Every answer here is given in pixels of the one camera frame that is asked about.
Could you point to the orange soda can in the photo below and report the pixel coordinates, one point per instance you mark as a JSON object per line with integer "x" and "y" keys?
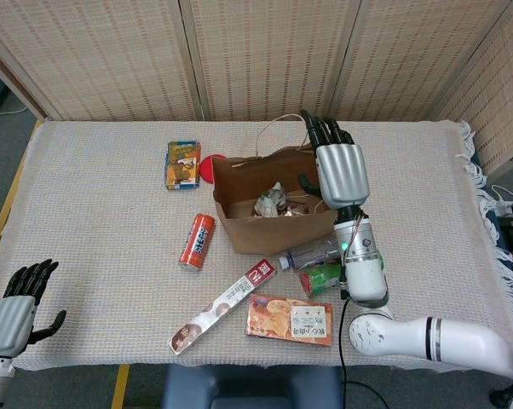
{"x": 197, "y": 243}

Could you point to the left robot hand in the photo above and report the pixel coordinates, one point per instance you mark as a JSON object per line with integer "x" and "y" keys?
{"x": 9, "y": 319}

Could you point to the brown paper shopping bag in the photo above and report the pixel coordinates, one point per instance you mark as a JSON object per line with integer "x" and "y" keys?
{"x": 278, "y": 232}

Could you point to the red round lid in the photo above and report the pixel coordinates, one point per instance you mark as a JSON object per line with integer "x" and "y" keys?
{"x": 206, "y": 170}

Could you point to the small yellow blue carton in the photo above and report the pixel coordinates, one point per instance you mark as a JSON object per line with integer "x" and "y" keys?
{"x": 182, "y": 166}

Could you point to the blue chair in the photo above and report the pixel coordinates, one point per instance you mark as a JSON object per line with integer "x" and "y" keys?
{"x": 248, "y": 387}

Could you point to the woven folding screen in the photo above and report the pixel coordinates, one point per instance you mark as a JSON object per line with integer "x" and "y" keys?
{"x": 111, "y": 55}

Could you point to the clear plastic bottle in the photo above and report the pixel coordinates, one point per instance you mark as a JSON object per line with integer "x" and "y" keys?
{"x": 312, "y": 253}

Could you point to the beige woven tablecloth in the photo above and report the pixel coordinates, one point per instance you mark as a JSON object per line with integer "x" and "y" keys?
{"x": 90, "y": 213}

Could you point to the orange snack packet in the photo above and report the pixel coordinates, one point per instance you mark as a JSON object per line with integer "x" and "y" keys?
{"x": 278, "y": 319}

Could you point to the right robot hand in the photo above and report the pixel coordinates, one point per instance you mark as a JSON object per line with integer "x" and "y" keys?
{"x": 341, "y": 174}

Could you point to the green chip canister red lid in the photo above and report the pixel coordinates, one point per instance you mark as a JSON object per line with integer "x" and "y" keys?
{"x": 320, "y": 279}

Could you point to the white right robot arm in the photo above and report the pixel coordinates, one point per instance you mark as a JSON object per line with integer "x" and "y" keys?
{"x": 367, "y": 272}

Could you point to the white power strip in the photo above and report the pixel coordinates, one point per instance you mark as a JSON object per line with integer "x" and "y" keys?
{"x": 510, "y": 206}

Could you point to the silver snack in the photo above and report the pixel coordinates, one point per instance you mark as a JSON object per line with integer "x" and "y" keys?
{"x": 269, "y": 200}

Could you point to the long white baking paper box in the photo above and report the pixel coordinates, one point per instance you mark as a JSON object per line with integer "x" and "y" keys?
{"x": 226, "y": 300}

